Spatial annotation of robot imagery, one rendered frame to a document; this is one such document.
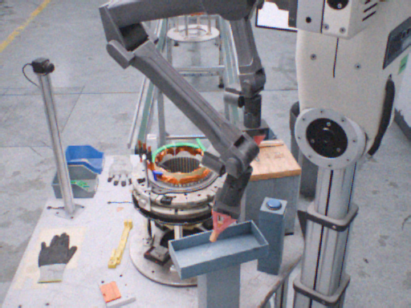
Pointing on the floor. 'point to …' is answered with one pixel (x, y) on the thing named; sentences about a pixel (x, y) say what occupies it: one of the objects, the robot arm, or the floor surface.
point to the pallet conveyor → (182, 75)
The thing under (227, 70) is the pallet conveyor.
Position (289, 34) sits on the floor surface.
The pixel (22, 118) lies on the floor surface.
